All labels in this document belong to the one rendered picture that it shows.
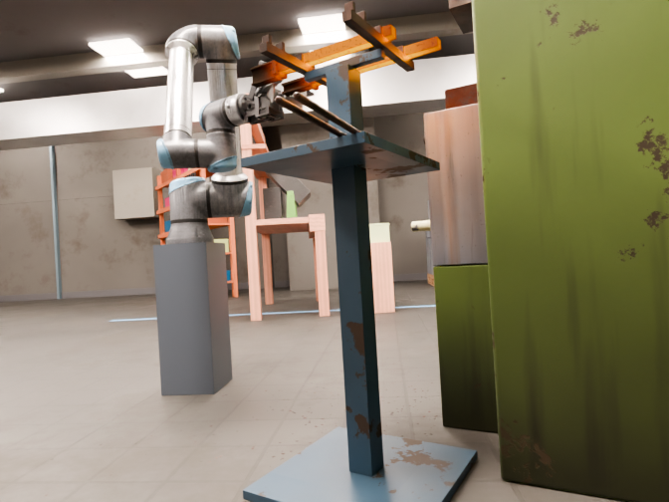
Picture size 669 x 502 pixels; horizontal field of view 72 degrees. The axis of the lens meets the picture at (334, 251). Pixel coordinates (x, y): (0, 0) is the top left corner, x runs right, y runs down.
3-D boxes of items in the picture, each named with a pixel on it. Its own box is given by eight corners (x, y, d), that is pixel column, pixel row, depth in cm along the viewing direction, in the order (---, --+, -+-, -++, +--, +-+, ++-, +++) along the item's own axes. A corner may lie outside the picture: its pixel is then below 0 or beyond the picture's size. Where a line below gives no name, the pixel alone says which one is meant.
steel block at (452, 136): (432, 265, 134) (423, 114, 135) (462, 260, 168) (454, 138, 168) (666, 255, 108) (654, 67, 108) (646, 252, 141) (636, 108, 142)
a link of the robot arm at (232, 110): (245, 100, 145) (222, 92, 137) (256, 96, 143) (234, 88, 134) (246, 127, 145) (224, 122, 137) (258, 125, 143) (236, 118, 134)
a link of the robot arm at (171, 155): (163, 16, 169) (152, 151, 134) (199, 17, 171) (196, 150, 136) (169, 45, 179) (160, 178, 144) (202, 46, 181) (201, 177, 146)
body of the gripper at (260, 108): (287, 119, 136) (256, 126, 142) (285, 89, 136) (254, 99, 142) (270, 113, 129) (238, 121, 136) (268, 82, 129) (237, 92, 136)
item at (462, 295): (442, 426, 134) (432, 266, 134) (470, 389, 167) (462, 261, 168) (679, 456, 107) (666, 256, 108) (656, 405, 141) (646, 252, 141)
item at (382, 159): (241, 167, 98) (240, 157, 98) (338, 185, 132) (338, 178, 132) (364, 141, 82) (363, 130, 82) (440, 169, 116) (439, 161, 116)
